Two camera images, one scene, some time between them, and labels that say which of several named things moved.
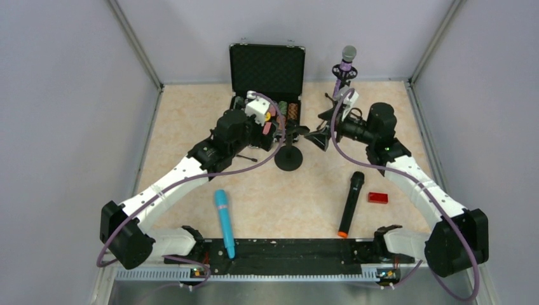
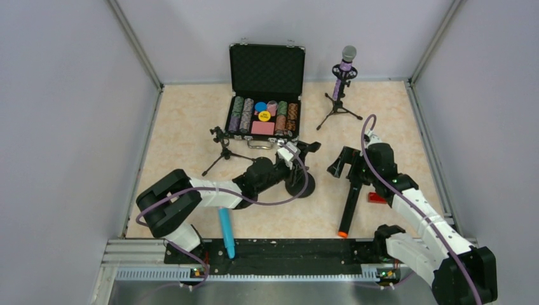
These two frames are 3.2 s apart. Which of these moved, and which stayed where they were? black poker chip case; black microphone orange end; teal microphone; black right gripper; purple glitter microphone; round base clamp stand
Moved: black right gripper; round base clamp stand
Stayed: black poker chip case; teal microphone; purple glitter microphone; black microphone orange end
